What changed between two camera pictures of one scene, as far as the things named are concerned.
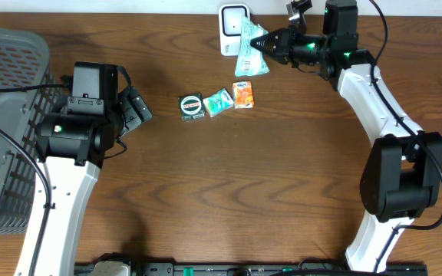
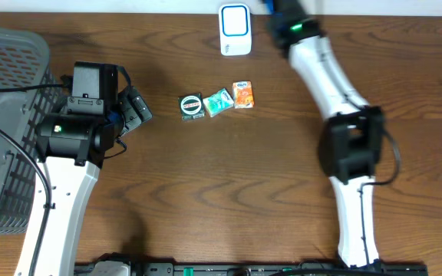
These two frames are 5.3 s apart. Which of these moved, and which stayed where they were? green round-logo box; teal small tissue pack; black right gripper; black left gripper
Moved: black right gripper
Stayed: teal small tissue pack; green round-logo box; black left gripper
